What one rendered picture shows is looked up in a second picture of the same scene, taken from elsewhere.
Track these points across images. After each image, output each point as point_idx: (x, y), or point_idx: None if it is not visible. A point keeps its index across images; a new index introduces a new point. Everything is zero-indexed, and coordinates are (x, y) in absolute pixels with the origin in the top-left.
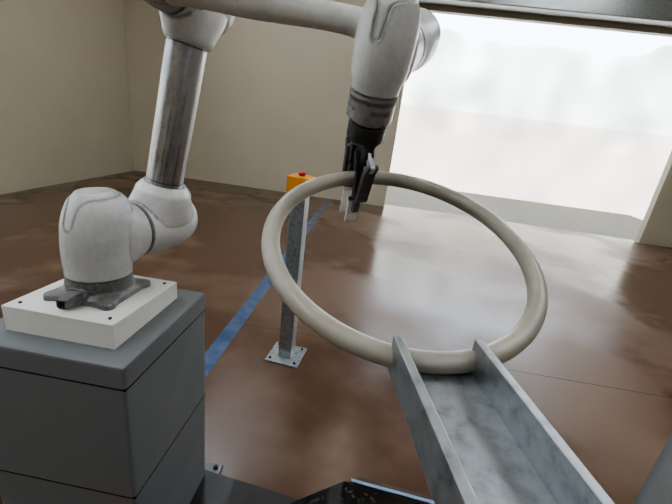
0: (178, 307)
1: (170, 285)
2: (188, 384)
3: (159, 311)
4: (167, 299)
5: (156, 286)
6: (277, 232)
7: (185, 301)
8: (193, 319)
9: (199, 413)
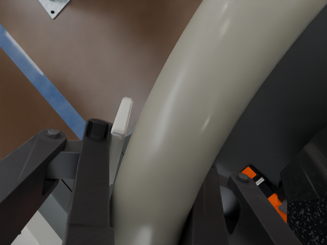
0: (57, 217)
1: (26, 228)
2: (116, 176)
3: (60, 239)
4: (44, 229)
5: (24, 243)
6: None
7: (46, 203)
8: (68, 191)
9: (125, 148)
